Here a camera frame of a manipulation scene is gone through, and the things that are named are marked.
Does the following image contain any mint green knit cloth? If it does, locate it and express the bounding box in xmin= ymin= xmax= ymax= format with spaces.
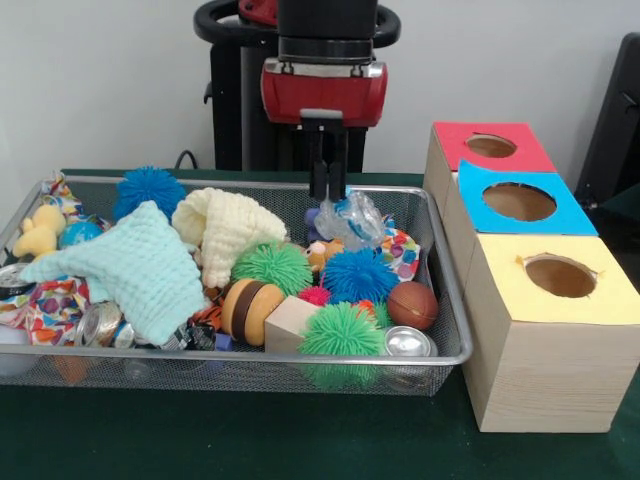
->
xmin=19 ymin=200 xmax=209 ymax=347

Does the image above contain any wooden box with three holes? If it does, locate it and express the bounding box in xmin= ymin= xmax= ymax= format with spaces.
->
xmin=422 ymin=121 xmax=640 ymax=434

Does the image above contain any cream knit cloth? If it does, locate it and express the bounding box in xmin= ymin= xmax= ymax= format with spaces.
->
xmin=171 ymin=188 xmax=289 ymax=289

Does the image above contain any dark green tablecloth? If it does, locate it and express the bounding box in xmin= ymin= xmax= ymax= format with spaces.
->
xmin=588 ymin=198 xmax=640 ymax=301
xmin=0 ymin=168 xmax=640 ymax=480

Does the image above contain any crushed clear plastic bottle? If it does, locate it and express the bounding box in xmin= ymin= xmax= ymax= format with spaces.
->
xmin=318 ymin=189 xmax=387 ymax=252

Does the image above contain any black upright panel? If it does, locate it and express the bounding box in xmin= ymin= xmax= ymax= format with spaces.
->
xmin=573 ymin=32 xmax=640 ymax=211

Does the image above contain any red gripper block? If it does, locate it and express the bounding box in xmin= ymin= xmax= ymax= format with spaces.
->
xmin=260 ymin=57 xmax=389 ymax=201

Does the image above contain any toy burger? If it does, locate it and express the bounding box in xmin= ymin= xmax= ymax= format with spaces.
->
xmin=220 ymin=278 xmax=286 ymax=347

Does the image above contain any colourful dotted cloth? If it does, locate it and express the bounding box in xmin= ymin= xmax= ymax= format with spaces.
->
xmin=378 ymin=215 xmax=421 ymax=280

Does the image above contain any small brown football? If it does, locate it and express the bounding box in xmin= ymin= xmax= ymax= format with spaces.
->
xmin=387 ymin=281 xmax=440 ymax=331

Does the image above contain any green spiky rubber ball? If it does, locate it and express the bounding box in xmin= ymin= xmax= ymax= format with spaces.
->
xmin=298 ymin=302 xmax=389 ymax=357
xmin=230 ymin=242 xmax=314 ymax=299

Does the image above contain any large plain wooden block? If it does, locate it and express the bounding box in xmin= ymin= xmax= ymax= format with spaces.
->
xmin=263 ymin=294 xmax=321 ymax=354

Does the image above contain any shallow clear mesh bin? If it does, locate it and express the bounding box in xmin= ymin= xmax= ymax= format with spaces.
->
xmin=0 ymin=175 xmax=474 ymax=397

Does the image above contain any small brown teddy bear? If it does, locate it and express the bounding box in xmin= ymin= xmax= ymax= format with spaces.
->
xmin=304 ymin=238 xmax=346 ymax=274

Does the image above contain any blue spiky rubber ball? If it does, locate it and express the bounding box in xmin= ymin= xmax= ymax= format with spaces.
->
xmin=319 ymin=247 xmax=400 ymax=305
xmin=113 ymin=166 xmax=187 ymax=221

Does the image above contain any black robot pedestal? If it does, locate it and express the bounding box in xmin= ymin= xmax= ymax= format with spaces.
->
xmin=193 ymin=0 xmax=401 ymax=174

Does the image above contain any plain silver can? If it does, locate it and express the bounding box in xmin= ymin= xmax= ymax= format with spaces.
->
xmin=384 ymin=325 xmax=439 ymax=358

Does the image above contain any globe print ball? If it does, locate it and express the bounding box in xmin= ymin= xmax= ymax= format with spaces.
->
xmin=58 ymin=221 xmax=105 ymax=250

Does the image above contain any black cable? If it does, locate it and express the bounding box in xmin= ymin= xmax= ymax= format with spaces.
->
xmin=173 ymin=149 xmax=201 ymax=172

